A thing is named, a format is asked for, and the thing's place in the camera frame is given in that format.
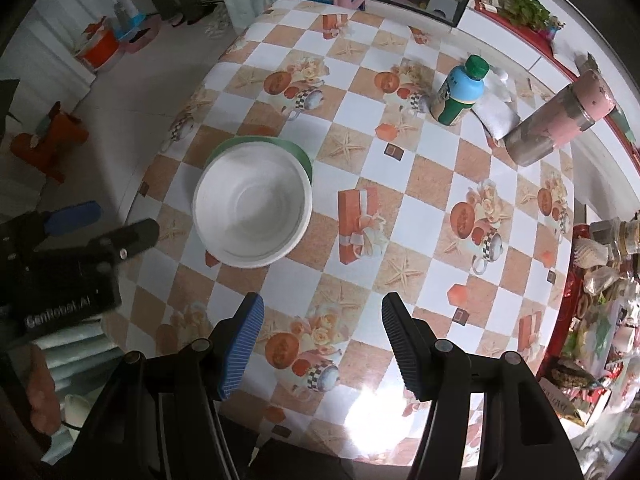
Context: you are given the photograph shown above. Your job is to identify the orange container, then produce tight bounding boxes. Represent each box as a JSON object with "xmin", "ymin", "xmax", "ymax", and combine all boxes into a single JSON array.
[{"xmin": 75, "ymin": 19, "xmax": 121, "ymax": 68}]

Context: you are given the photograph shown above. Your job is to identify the person's left hand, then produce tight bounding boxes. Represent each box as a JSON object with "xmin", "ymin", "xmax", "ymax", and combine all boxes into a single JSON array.
[{"xmin": 29, "ymin": 346, "xmax": 63, "ymax": 433}]

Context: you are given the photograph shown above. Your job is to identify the green cap drink bottle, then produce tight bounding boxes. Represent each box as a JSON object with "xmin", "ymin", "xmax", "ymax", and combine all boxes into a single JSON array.
[{"xmin": 431, "ymin": 55, "xmax": 489, "ymax": 127}]

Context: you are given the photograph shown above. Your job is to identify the checkered printed tablecloth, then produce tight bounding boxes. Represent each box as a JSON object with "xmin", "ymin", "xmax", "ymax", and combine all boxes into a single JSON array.
[{"xmin": 117, "ymin": 0, "xmax": 576, "ymax": 471}]

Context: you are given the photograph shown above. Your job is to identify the pale teal ribbed object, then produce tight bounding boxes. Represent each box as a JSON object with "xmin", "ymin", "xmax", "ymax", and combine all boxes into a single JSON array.
[{"xmin": 30, "ymin": 320, "xmax": 116, "ymax": 461}]

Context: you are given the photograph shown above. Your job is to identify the white folded cloth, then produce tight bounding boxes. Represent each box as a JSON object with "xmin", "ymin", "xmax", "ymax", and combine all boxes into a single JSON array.
[{"xmin": 472, "ymin": 95, "xmax": 521, "ymax": 141}]

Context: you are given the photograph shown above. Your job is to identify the orange toy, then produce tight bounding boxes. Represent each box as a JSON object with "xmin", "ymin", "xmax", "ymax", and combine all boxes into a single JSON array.
[{"xmin": 10, "ymin": 102, "xmax": 88, "ymax": 181}]

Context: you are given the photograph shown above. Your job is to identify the person's dark trousers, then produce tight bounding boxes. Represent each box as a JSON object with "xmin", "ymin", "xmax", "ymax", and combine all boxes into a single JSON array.
[{"xmin": 250, "ymin": 440, "xmax": 351, "ymax": 480}]

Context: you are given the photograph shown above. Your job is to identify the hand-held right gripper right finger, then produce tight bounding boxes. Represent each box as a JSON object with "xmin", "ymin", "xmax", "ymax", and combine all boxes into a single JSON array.
[{"xmin": 382, "ymin": 292, "xmax": 583, "ymax": 480}]

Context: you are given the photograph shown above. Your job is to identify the pink steel thermos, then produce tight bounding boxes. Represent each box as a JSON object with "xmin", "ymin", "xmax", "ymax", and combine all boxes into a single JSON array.
[{"xmin": 502, "ymin": 70, "xmax": 615, "ymax": 167}]

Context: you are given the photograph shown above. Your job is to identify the green potted plant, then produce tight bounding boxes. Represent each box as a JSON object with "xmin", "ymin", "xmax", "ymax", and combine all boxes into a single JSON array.
[{"xmin": 482, "ymin": 0, "xmax": 551, "ymax": 28}]

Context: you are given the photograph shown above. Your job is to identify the red round table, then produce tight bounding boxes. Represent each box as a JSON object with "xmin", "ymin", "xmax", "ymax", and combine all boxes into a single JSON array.
[{"xmin": 537, "ymin": 225, "xmax": 640, "ymax": 431}]

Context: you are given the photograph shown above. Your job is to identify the white cabinet with red top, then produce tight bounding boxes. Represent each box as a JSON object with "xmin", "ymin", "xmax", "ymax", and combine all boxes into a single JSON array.
[{"xmin": 457, "ymin": 0, "xmax": 640, "ymax": 151}]

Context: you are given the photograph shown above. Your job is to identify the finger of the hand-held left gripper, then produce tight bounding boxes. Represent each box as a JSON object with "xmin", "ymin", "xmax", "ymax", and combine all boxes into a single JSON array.
[
  {"xmin": 87, "ymin": 218, "xmax": 160, "ymax": 266},
  {"xmin": 20, "ymin": 201, "xmax": 101, "ymax": 238}
]

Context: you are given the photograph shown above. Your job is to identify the green plate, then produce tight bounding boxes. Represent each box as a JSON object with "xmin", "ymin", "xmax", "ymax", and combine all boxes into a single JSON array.
[{"xmin": 204, "ymin": 136, "xmax": 315, "ymax": 186}]

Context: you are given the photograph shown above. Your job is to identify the pink basin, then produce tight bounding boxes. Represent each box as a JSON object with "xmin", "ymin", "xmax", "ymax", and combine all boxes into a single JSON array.
[{"xmin": 114, "ymin": 12, "xmax": 162, "ymax": 55}]

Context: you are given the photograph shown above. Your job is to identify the brown flat box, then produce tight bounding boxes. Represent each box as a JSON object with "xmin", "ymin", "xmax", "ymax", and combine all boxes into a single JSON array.
[{"xmin": 537, "ymin": 380, "xmax": 591, "ymax": 426}]

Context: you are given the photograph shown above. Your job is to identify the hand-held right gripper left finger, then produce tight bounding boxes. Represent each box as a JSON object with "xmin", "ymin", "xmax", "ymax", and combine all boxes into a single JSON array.
[{"xmin": 65, "ymin": 292, "xmax": 265, "ymax": 480}]

